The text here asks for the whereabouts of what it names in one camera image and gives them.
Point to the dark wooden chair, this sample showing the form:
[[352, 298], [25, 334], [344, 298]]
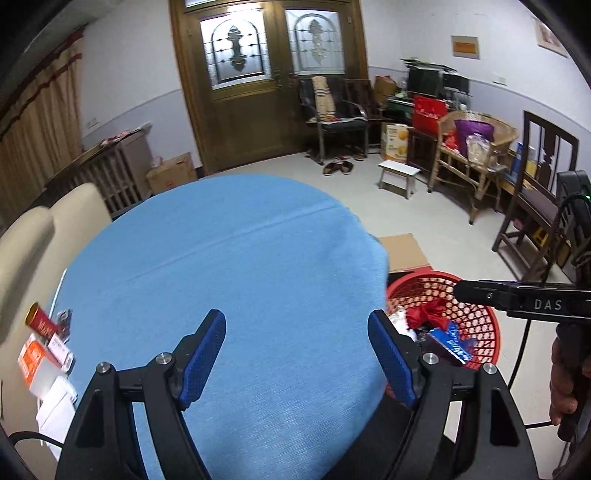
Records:
[[535, 203]]

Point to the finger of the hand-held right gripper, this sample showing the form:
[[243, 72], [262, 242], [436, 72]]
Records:
[[485, 293]]

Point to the metal frame chair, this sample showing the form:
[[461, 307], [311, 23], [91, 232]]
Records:
[[341, 124]]

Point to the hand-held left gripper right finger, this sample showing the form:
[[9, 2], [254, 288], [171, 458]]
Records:
[[392, 364]]

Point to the short white straw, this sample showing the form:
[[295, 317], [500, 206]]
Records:
[[57, 290]]

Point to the wooden double door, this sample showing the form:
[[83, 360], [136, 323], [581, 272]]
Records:
[[249, 124]]

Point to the brown cardboard box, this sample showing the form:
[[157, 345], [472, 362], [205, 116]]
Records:
[[173, 174]]

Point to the orange and white carton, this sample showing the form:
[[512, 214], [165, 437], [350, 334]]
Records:
[[34, 361]]

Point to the white labelled packet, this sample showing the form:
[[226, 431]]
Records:
[[62, 350]]

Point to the beige curtain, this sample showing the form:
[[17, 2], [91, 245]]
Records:
[[37, 138]]

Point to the wicker armchair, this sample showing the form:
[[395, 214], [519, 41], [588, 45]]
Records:
[[466, 170]]

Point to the red plastic basket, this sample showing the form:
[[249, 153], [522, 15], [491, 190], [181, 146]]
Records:
[[485, 323]]

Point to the flat cardboard sheet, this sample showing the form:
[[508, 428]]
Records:
[[404, 254]]

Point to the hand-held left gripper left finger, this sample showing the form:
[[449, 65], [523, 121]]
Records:
[[203, 364]]

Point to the pale wall picture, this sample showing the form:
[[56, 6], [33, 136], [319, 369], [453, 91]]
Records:
[[551, 37]]

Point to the dark snack packet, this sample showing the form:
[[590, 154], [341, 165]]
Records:
[[64, 319]]

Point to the blue and silver carton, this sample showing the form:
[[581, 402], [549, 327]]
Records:
[[455, 344]]

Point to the striped beige scarf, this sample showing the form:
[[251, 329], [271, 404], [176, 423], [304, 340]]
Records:
[[323, 99]]

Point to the clear plastic bag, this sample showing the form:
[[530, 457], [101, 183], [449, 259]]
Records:
[[478, 147]]

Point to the yellow and white box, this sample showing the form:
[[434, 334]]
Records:
[[395, 143]]

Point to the wooden radiator cover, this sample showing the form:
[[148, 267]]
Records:
[[115, 170]]

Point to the person's right hand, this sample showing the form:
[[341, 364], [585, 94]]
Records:
[[561, 383]]

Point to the brown paper bag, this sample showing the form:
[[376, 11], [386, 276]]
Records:
[[385, 86]]

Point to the beige leather armchair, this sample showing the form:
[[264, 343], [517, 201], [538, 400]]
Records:
[[27, 258]]

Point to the purple cushion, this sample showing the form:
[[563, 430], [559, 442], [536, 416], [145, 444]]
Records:
[[473, 130]]

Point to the brown slipper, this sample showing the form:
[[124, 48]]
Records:
[[330, 169], [347, 167]]

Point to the blue tablecloth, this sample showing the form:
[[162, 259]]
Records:
[[231, 258]]

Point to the red paper cup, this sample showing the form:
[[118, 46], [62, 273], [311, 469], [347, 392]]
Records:
[[41, 321]]

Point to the black monitor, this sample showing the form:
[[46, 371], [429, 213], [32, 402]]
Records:
[[425, 81]]

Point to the orange wall picture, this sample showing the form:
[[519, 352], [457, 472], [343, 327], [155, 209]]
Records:
[[465, 47]]

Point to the red gift bag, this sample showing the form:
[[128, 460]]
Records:
[[429, 115]]

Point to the red ribbon bow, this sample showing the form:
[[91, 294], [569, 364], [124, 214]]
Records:
[[429, 314]]

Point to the small white stool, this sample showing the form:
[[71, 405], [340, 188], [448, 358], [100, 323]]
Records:
[[399, 170]]

